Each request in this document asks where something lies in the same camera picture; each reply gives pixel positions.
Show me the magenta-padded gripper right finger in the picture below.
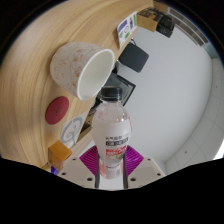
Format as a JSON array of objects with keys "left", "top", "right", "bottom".
[{"left": 122, "top": 145, "right": 167, "bottom": 190}]

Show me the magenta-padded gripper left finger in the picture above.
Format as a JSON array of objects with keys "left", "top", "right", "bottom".
[{"left": 57, "top": 145, "right": 101, "bottom": 190}]

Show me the clear bottle with black cap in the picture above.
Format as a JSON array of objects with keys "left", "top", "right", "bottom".
[{"left": 91, "top": 85, "right": 133, "bottom": 180}]

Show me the orange tissue box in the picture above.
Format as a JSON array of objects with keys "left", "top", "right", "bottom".
[{"left": 47, "top": 139, "right": 73, "bottom": 172}]

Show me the wooden side desk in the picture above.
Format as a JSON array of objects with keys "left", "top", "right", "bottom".
[{"left": 78, "top": 121, "right": 93, "bottom": 142}]

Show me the flat round red coaster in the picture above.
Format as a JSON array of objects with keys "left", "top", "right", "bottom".
[{"left": 45, "top": 95, "right": 71, "bottom": 126}]

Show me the ceiling light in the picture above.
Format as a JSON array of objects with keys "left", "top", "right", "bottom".
[{"left": 216, "top": 148, "right": 224, "bottom": 161}]

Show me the mesh office chair with bag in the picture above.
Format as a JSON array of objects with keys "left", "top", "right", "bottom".
[{"left": 88, "top": 71, "right": 137, "bottom": 116}]

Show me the white speckled cup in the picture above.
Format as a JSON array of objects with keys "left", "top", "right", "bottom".
[{"left": 49, "top": 41, "right": 116, "bottom": 102}]

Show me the black office chair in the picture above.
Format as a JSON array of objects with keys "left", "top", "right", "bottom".
[{"left": 118, "top": 39, "right": 150, "bottom": 74}]

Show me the white leaflet with coloured prints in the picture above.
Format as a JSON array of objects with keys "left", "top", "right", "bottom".
[{"left": 116, "top": 10, "right": 139, "bottom": 50}]

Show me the tan cardboard box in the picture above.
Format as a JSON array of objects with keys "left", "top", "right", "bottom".
[{"left": 136, "top": 9, "right": 164, "bottom": 33}]

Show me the sheet with grey ring print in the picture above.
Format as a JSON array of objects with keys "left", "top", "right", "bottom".
[{"left": 59, "top": 111, "right": 89, "bottom": 150}]

